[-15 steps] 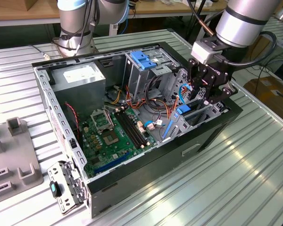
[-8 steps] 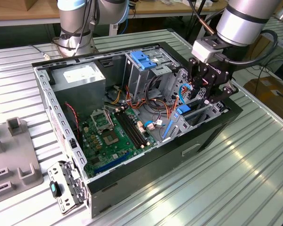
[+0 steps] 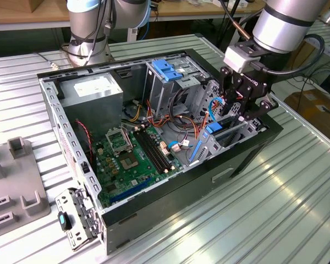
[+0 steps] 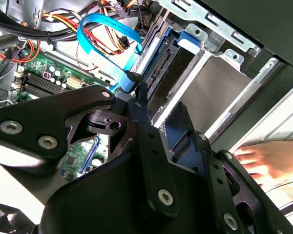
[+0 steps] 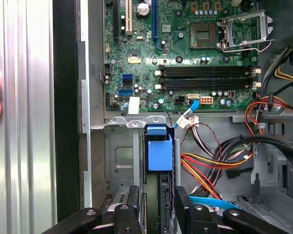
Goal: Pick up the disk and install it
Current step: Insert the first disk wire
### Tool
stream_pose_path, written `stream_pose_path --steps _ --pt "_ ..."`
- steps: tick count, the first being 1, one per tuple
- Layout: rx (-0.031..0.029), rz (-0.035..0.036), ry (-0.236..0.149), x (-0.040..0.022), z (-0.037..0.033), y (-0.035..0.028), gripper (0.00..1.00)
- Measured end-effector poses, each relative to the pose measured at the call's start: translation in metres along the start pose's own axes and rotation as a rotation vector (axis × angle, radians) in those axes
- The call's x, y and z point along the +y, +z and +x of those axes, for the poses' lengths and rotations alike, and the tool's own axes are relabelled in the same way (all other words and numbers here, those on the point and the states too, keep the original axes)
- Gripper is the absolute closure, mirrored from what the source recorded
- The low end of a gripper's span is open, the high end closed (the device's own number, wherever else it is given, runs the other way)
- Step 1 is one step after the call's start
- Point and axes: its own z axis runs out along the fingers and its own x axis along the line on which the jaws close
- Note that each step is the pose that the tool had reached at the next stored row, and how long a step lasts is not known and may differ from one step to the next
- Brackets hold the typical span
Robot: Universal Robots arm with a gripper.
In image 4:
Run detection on hard disk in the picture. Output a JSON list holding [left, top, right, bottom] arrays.
[[136, 25, 209, 122]]

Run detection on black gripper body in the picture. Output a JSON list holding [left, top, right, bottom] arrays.
[[38, 146, 225, 234]]

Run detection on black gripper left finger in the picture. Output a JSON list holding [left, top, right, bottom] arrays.
[[0, 81, 181, 217]]

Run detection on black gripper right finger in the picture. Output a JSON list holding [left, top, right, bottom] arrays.
[[162, 101, 293, 234]]

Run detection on long blue SATA wire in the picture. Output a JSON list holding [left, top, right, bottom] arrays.
[[77, 13, 144, 93]]

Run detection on person's bare hand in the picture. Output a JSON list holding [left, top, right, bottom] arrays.
[[234, 139, 293, 186]]

